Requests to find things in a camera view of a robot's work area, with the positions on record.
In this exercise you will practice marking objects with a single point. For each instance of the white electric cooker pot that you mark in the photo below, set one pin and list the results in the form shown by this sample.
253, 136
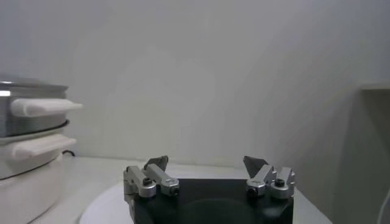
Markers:
30, 188

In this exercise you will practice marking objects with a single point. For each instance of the white round plate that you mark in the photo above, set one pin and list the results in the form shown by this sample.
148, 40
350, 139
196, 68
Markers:
103, 207

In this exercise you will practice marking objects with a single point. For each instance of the stainless steel steamer basket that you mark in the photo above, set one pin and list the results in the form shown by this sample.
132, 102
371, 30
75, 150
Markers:
27, 124

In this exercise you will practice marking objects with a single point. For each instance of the round glass lid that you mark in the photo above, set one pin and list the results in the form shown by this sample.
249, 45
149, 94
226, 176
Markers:
30, 82

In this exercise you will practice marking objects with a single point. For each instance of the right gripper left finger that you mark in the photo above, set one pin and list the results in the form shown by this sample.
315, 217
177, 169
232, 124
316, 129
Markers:
158, 178

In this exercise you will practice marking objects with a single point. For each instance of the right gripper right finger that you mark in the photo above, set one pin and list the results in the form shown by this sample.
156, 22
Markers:
263, 178

